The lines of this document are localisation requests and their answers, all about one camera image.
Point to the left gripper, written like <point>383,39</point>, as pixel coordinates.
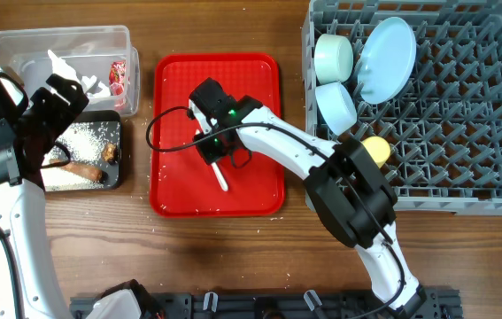
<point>64,112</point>

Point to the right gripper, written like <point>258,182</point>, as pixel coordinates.
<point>207,155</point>

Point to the white plastic spoon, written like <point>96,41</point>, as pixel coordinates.
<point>220,177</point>

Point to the white tissue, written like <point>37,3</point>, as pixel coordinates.
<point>91,85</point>

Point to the white rice pile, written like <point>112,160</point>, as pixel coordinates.
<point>82,142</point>

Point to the brown carrot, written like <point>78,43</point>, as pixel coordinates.
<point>91,173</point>

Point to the brown food scrap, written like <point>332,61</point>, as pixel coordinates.
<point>109,153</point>

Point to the red snack wrapper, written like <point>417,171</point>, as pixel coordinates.
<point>117,77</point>

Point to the small light blue bowl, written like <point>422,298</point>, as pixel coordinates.
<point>336,107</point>

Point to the green bowl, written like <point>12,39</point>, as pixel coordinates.
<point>333,59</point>

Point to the yellow plastic cup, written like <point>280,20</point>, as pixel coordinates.
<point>378,149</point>

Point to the light blue plate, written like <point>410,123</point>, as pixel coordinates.
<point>387,60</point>

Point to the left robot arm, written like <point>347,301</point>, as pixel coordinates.
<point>29,286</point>

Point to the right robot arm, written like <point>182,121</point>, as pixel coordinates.
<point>349,193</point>

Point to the black food waste tray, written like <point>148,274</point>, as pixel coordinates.
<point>100,133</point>

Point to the clear plastic waste bin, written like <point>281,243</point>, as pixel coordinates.
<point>90,50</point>

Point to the grey dishwasher rack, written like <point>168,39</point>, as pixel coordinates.
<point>445,125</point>

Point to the red serving tray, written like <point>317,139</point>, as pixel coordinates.
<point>182,185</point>

